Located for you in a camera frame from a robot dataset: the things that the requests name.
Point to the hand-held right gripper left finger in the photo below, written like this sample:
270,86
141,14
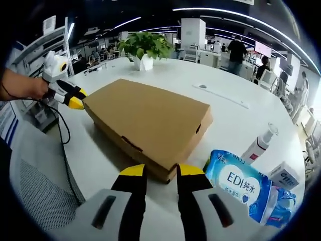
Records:
130,206

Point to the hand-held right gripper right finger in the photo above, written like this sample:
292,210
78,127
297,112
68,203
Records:
193,206

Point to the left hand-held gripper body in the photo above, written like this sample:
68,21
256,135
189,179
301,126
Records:
54,69

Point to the blue wet wipes pack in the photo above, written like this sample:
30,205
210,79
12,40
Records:
238,183

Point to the brown cardboard shoe box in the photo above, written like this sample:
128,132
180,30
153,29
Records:
148,118

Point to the white spray bottle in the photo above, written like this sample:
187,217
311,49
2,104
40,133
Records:
255,148

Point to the blue flowered tissue pack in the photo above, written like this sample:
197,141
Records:
283,206

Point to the person's left hand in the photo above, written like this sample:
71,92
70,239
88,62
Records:
36,89

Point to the white metal shelf rack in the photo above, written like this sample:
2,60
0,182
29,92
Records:
66,37

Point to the white paper sign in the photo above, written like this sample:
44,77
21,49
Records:
49,25

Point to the blue white floor banner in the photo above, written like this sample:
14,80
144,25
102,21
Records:
8,125

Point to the green potted plant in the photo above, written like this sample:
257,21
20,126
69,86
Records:
145,45

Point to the grey mesh office chair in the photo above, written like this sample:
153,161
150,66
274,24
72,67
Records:
42,195

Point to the small white carton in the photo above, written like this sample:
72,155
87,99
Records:
286,175

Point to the white table power strip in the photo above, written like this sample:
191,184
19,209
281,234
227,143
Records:
225,96

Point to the pink wall screen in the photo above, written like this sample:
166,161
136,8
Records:
263,49

